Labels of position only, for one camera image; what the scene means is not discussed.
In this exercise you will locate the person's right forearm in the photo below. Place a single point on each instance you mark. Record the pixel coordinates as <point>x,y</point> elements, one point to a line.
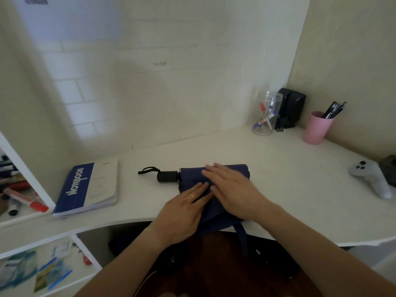
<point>312,256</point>

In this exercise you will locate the black stapler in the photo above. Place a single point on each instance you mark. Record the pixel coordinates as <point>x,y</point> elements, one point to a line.
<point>292,108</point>

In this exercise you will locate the clear plastic cup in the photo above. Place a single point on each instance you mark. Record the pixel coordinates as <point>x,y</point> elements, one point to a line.
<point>267,112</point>

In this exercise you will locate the white game controller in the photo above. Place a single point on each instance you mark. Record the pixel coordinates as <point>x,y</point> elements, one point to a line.
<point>371,179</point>

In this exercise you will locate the navy folding umbrella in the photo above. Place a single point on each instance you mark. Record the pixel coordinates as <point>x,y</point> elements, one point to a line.
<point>188,179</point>

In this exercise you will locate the person's right hand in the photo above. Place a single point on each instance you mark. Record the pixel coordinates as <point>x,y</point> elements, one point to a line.
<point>238,194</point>

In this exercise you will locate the red capped marker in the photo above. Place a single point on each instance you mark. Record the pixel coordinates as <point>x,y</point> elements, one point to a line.
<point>264,109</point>

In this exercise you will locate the black binder clip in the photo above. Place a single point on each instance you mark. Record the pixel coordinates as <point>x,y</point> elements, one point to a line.
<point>279,127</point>

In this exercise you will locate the person's left fingers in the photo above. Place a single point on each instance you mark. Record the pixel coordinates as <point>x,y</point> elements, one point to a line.
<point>198,194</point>

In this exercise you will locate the bunch of dark pens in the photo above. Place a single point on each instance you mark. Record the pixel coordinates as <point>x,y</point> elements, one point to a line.
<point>333,110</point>

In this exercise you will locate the dark box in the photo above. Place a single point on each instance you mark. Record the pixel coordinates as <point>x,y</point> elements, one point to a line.
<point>389,169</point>

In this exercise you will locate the white shelf unit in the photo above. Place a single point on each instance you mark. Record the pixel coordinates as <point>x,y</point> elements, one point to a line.
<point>37,219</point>

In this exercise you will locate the pink cup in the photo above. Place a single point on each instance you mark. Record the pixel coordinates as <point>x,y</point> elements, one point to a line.
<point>316,128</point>

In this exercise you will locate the pile of printed packets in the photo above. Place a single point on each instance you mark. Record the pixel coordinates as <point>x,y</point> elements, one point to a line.
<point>37,269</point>

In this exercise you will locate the red and white marker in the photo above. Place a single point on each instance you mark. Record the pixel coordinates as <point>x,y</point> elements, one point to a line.
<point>26,201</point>

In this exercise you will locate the row of assorted markers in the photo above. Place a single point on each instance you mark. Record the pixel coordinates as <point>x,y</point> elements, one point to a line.
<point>10,174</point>

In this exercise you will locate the blue and white notebook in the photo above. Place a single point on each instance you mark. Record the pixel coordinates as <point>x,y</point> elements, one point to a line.
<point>86,188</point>

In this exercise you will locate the person's left hand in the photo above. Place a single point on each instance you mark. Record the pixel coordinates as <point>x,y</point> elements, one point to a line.
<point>178,218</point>

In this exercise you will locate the person's right fingers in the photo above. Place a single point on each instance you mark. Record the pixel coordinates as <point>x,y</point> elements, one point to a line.
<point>218,176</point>

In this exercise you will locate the person's left forearm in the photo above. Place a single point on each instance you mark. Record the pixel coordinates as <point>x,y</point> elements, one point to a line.
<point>123,269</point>

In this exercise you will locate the blue and white marker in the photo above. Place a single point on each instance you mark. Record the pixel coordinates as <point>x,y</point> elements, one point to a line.
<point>263,121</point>

